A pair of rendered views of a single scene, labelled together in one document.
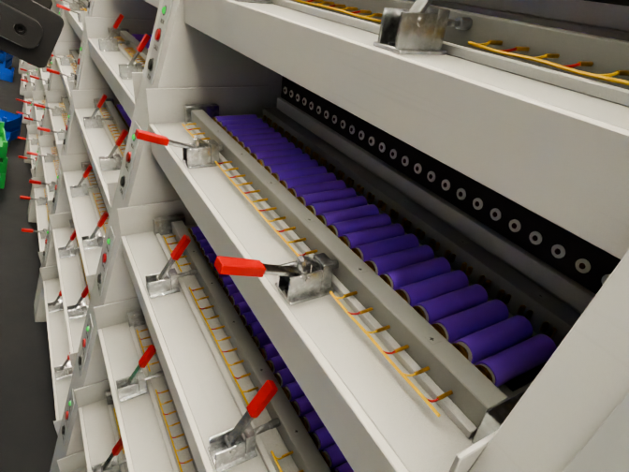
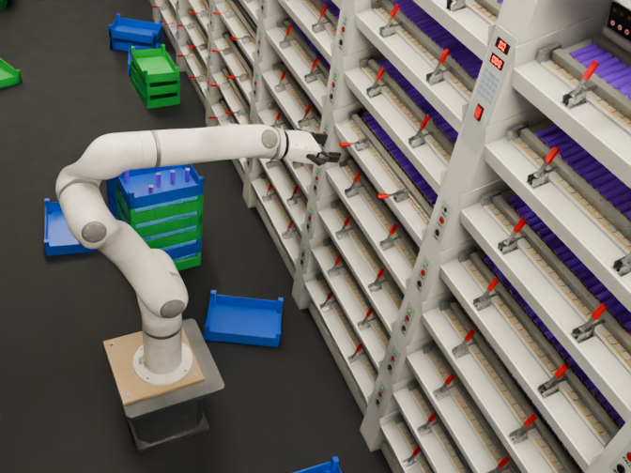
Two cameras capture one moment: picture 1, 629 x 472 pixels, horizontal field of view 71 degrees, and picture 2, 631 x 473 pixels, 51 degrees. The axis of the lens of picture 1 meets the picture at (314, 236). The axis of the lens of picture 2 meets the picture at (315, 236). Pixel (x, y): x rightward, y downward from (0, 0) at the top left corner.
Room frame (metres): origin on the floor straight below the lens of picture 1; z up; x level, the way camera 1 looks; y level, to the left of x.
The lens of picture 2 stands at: (-1.25, -0.09, 2.08)
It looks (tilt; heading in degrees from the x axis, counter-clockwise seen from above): 41 degrees down; 11
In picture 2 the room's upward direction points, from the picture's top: 11 degrees clockwise
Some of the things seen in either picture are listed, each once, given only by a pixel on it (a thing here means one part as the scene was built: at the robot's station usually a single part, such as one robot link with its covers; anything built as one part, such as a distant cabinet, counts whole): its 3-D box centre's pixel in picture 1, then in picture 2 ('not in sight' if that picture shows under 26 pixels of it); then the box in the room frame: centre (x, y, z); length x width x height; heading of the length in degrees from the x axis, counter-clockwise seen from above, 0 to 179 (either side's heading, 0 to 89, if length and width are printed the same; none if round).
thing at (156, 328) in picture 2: not in sight; (158, 290); (-0.03, 0.60, 0.60); 0.19 x 0.12 x 0.24; 46
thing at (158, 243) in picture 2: not in sight; (160, 224); (0.64, 0.95, 0.20); 0.30 x 0.20 x 0.08; 137
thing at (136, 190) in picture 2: not in sight; (159, 179); (0.64, 0.95, 0.44); 0.30 x 0.20 x 0.08; 137
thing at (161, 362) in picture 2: not in sight; (162, 343); (-0.05, 0.57, 0.39); 0.19 x 0.19 x 0.18
